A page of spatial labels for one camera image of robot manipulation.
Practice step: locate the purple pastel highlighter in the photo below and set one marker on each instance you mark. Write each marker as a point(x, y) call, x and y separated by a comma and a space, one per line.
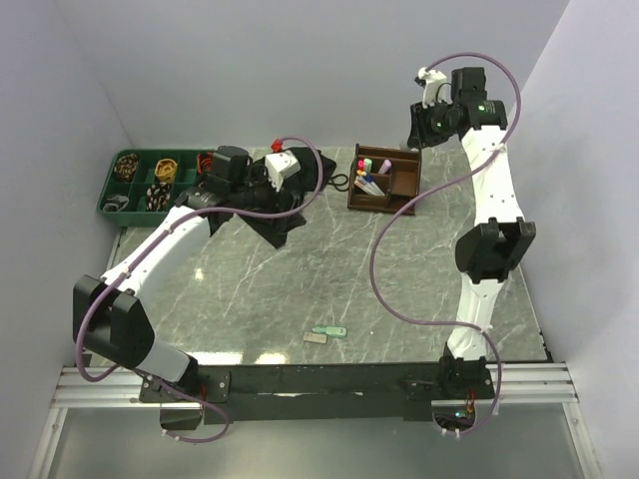
point(385, 167)

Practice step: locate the black drawstring shorts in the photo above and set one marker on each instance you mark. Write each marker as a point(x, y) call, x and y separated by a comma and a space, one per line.
point(312, 172)

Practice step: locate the beige eraser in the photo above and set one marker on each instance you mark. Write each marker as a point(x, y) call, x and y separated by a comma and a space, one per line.
point(316, 338)

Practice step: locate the grey rolled tie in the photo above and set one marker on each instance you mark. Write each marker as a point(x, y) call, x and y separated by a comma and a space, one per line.
point(114, 203)

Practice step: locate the brown wooden desk organizer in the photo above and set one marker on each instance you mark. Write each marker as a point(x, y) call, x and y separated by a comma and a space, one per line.
point(400, 185)

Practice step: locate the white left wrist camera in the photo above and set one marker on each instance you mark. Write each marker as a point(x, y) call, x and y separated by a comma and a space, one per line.
point(280, 164)

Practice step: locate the black floral rolled tie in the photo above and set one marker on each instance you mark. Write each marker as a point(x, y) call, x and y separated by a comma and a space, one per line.
point(157, 197)

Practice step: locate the aluminium frame rail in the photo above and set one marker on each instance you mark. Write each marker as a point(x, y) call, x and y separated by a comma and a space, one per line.
point(533, 383)

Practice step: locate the light blue cap marker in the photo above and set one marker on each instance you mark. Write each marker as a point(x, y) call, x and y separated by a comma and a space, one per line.
point(370, 181)

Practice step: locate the orange navy striped rolled tie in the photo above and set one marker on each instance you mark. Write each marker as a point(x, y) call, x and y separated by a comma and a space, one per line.
point(204, 164)

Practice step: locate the black base crossbar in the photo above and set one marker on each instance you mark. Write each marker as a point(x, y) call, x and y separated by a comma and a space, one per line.
point(327, 391)

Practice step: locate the peach cap white marker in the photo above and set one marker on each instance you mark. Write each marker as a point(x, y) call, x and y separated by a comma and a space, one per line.
point(368, 189)

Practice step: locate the yellow rolled tie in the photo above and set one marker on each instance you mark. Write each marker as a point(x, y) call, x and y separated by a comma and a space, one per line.
point(165, 170)

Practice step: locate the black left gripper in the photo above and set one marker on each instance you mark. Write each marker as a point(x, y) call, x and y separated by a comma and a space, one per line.
point(273, 206)

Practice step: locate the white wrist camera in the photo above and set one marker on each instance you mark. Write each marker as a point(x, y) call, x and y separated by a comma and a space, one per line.
point(280, 164)
point(431, 81)

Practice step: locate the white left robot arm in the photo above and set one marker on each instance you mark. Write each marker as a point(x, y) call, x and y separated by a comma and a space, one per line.
point(109, 316)

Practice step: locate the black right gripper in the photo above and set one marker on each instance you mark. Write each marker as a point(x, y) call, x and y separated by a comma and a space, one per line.
point(418, 137)

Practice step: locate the green compartment tray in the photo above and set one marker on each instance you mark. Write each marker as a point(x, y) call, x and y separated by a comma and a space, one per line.
point(135, 214)

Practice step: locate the brown patterned rolled tie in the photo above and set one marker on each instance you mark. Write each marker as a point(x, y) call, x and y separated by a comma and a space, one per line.
point(126, 167)

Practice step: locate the green correction tape dispenser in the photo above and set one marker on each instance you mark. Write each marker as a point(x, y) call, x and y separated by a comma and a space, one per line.
point(330, 331)

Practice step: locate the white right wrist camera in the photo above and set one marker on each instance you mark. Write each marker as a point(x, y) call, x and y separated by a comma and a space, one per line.
point(431, 81)

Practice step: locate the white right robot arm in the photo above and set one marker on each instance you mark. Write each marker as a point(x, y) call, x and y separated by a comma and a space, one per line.
point(495, 245)

